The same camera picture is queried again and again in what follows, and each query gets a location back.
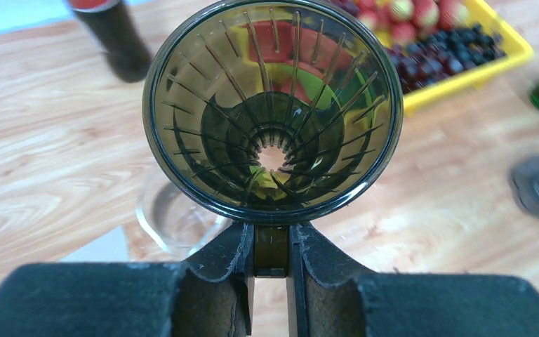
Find yellow plastic fruit tray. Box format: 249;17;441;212
325;0;535;117

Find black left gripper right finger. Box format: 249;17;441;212
287;223;539;336

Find dark grape bunch near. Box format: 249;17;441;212
387;24;507;94

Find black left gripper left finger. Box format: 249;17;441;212
0;223;253;336

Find clear glass carafe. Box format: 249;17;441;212
135;168;231;260

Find cola glass bottle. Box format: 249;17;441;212
65;0;152;83

